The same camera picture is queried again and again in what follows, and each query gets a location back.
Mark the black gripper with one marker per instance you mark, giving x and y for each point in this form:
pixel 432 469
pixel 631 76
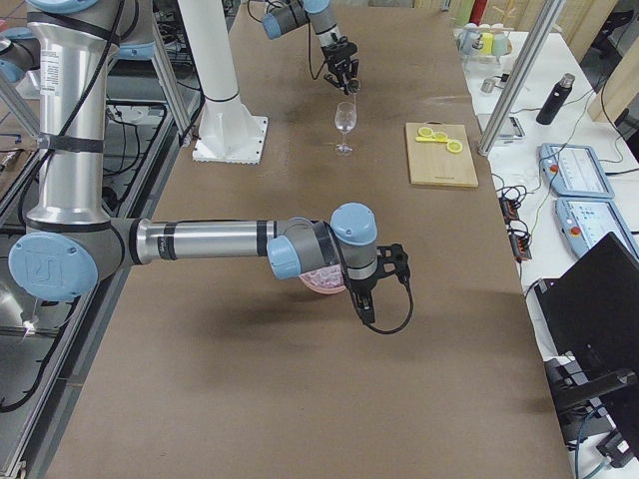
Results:
pixel 360 286
pixel 337 53

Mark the steel double jigger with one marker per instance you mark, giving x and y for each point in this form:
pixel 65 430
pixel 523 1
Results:
pixel 353 86

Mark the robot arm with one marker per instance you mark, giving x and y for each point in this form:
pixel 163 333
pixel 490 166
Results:
pixel 318 15
pixel 71 242

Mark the clear ice cubes pile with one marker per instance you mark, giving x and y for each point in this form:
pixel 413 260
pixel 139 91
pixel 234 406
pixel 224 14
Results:
pixel 328 277

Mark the clear wine glass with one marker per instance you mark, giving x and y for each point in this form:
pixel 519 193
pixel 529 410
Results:
pixel 344 120

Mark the pink bowl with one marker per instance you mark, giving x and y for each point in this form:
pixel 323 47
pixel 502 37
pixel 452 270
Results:
pixel 322 290

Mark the wooden cutting board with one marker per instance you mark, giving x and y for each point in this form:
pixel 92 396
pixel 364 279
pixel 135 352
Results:
pixel 431 164

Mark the top lemon slice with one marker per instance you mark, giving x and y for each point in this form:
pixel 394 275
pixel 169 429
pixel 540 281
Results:
pixel 454 147

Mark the yellow plastic cup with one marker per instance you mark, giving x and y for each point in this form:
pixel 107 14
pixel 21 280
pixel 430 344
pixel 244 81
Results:
pixel 486 43

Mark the brown table mat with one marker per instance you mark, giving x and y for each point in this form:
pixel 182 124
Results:
pixel 213 368

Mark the digital kitchen scale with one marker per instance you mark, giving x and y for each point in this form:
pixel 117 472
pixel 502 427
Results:
pixel 511 131

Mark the black thermos bottle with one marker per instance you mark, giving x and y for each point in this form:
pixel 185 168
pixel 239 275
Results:
pixel 555 100

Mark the black monitor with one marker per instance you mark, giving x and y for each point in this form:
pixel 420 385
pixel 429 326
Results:
pixel 591 310

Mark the blue teach pendant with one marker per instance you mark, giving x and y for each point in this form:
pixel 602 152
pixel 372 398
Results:
pixel 574 171
pixel 585 221

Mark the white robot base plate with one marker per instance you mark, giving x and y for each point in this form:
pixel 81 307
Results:
pixel 233 142

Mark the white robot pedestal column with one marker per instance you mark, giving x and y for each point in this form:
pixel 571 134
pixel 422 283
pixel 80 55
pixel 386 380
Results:
pixel 208 36

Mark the aluminium frame post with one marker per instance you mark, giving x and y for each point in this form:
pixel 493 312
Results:
pixel 529 52

